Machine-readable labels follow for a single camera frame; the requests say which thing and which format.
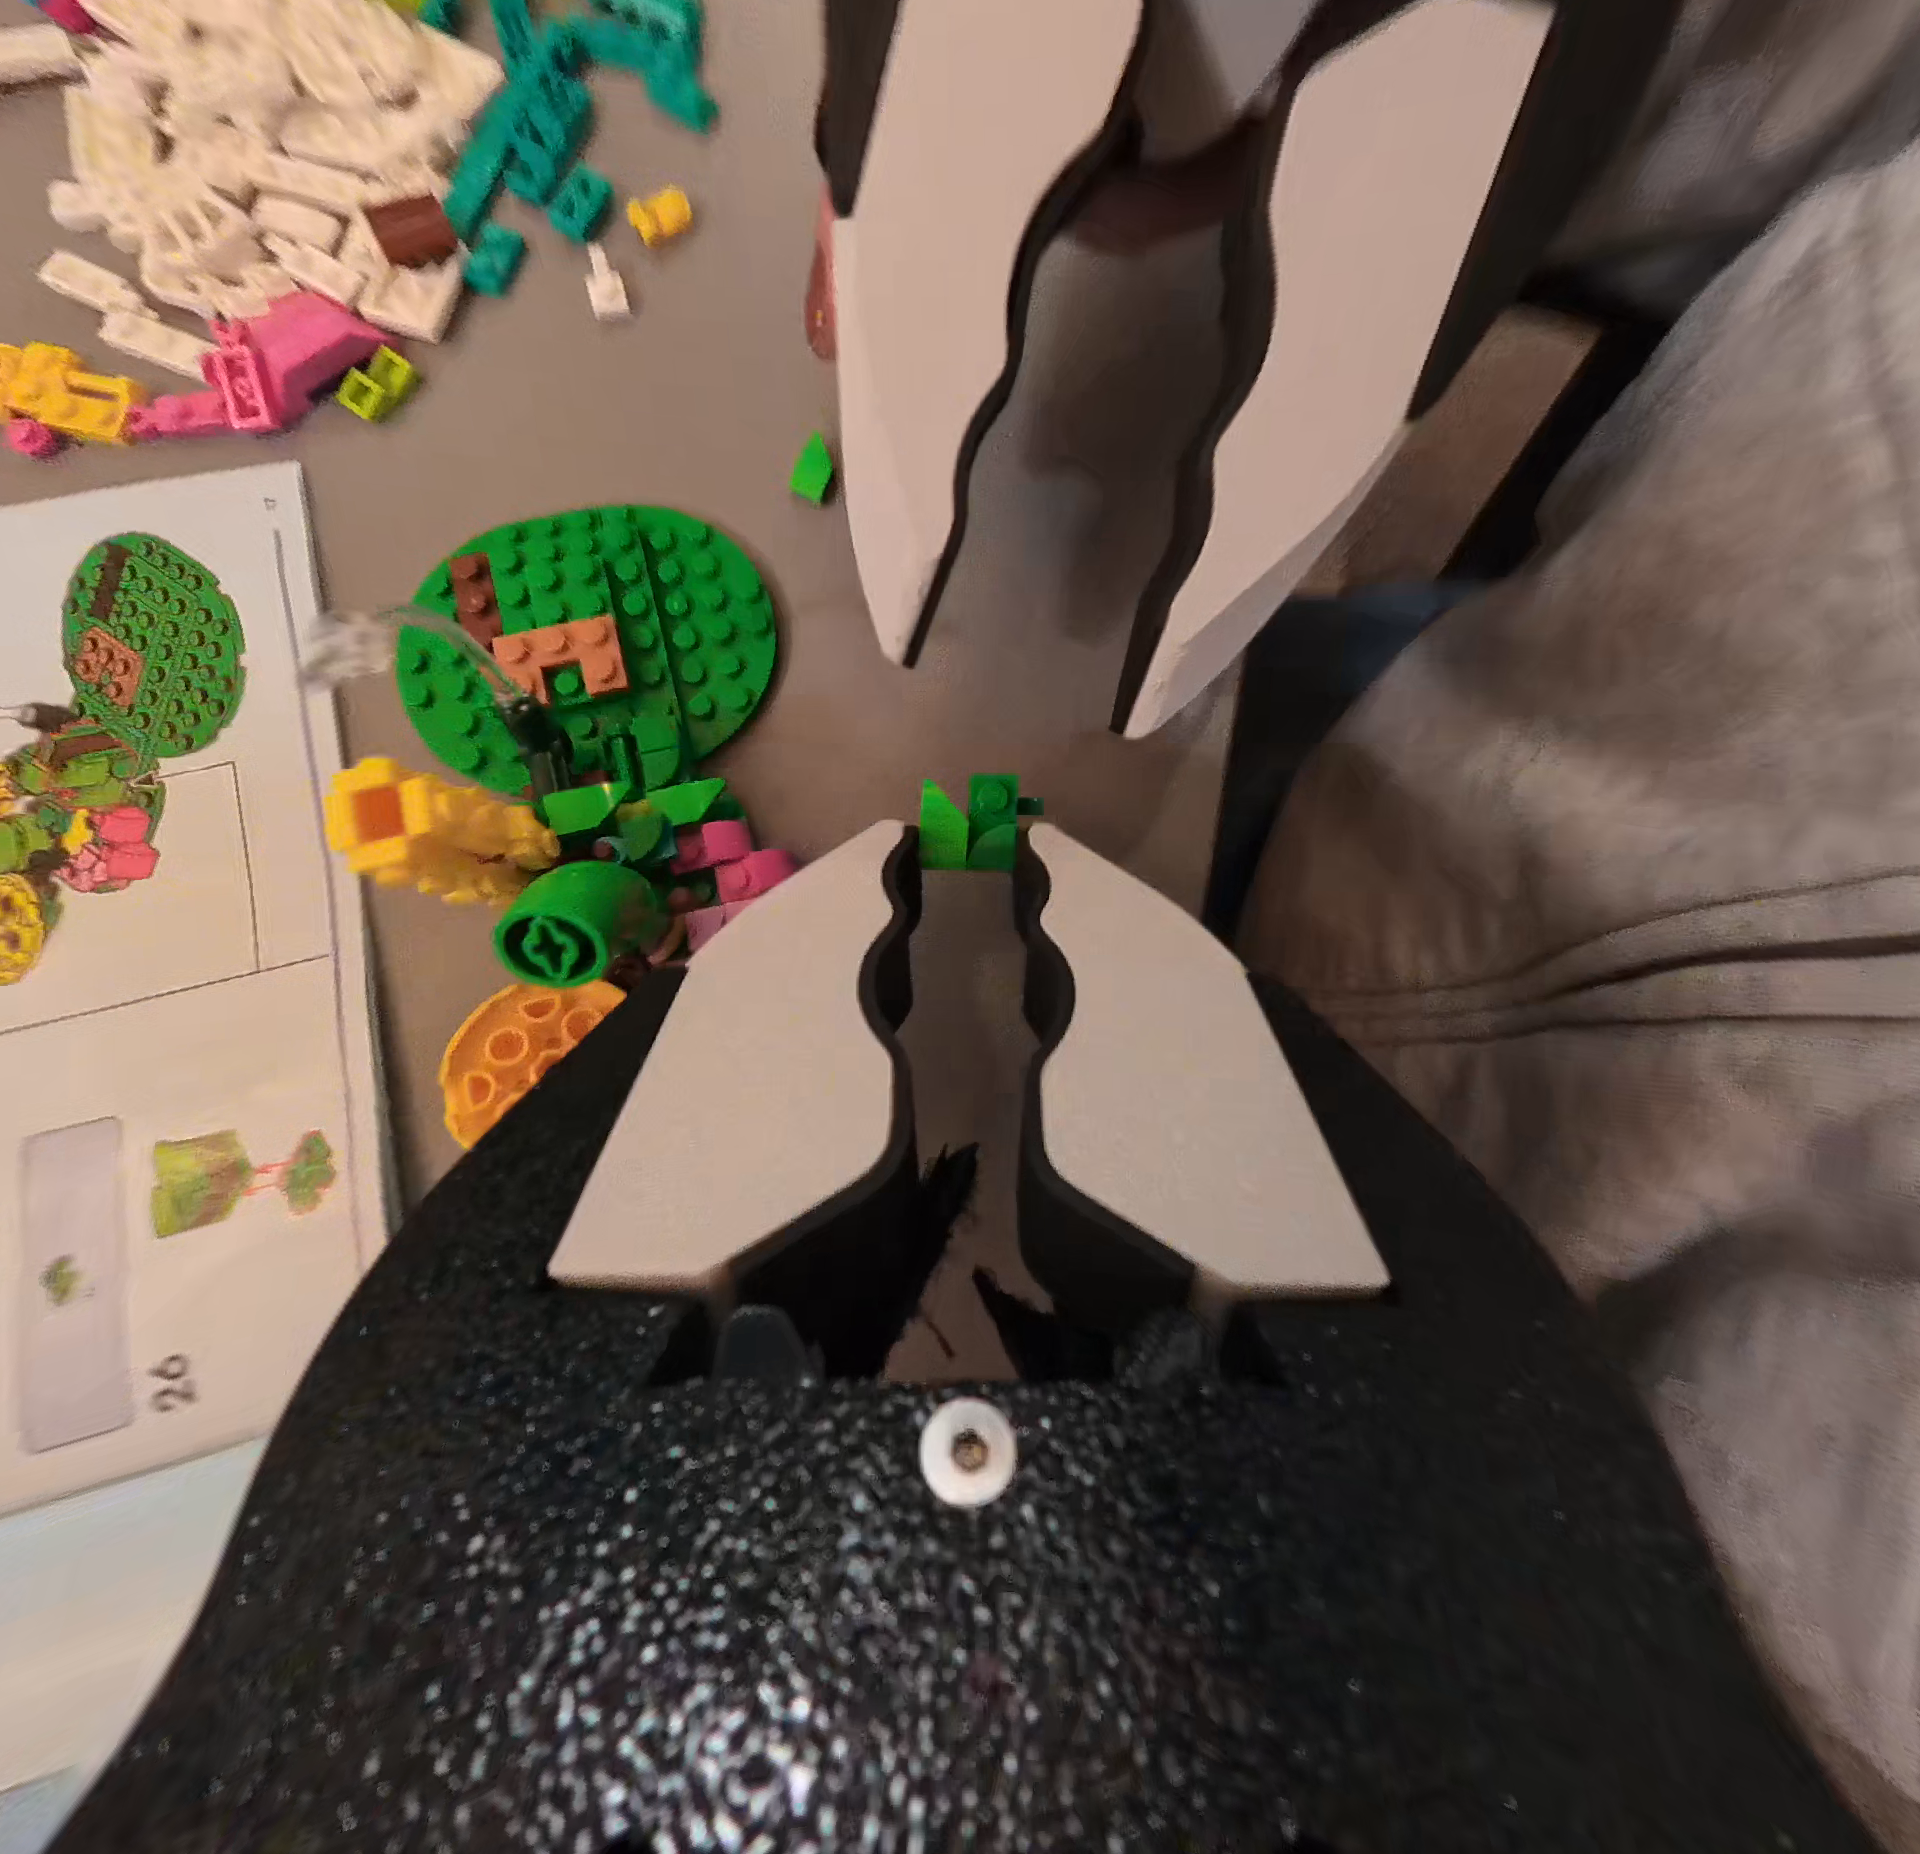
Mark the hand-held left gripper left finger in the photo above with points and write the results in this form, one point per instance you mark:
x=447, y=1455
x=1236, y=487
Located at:
x=752, y=1074

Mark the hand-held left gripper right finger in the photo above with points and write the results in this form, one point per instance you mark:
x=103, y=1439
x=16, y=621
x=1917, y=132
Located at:
x=1187, y=1088

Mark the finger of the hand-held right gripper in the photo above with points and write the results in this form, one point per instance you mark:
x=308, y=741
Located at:
x=1352, y=310
x=944, y=233

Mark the small green toy brick piece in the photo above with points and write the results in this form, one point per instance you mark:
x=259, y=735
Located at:
x=971, y=826

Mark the green leaf toy brick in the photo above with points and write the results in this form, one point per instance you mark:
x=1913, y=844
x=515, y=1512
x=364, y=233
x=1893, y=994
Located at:
x=811, y=471

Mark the small yellow toy brick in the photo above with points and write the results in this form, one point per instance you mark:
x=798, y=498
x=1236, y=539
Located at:
x=661, y=215

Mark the small white toy brick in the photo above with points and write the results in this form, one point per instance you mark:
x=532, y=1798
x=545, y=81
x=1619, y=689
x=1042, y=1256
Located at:
x=608, y=286

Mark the green flower toy brick model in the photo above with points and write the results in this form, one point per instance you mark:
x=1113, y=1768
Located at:
x=632, y=610

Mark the instruction booklet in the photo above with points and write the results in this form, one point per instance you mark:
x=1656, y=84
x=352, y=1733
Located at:
x=166, y=985

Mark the person's grey clothing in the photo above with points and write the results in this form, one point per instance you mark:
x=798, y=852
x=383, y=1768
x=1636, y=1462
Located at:
x=1726, y=832

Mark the heap of mixed toy bricks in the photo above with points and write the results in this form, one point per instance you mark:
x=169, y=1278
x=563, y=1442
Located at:
x=258, y=130

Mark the pale blue sheet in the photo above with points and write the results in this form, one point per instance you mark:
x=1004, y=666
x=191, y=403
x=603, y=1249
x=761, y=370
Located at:
x=106, y=1616

